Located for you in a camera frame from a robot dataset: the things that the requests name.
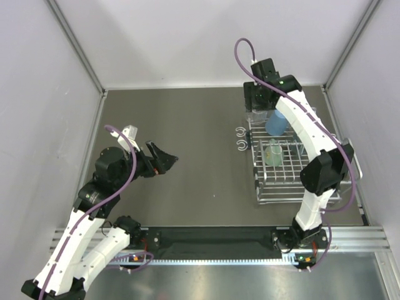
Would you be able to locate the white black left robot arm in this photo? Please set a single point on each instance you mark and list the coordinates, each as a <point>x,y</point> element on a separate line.
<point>71,268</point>

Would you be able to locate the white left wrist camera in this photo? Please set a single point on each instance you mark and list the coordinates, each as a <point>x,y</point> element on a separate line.
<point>130,133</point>

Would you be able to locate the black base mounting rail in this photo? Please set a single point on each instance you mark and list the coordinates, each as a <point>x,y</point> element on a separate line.
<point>224,243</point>

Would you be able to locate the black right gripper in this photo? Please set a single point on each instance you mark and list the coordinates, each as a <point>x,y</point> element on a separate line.
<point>250,88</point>

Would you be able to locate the large clear plastic cup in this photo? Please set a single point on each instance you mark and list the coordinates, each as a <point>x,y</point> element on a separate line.
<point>256,117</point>

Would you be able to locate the silver wire dish rack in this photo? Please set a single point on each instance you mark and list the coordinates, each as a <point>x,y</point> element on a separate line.
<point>280,184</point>

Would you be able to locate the green ceramic mug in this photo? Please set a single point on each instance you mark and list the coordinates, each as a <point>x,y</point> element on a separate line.
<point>274,154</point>

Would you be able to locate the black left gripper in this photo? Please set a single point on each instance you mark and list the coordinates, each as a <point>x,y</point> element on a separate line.
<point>164,160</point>

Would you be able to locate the blue plastic cup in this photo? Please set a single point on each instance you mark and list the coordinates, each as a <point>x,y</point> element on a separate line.
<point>276,124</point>

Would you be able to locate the white toothed cable duct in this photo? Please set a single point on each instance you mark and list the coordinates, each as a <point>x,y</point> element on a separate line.
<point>288,259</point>

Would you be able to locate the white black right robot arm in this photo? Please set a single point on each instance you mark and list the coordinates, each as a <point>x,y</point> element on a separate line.
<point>329,159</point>

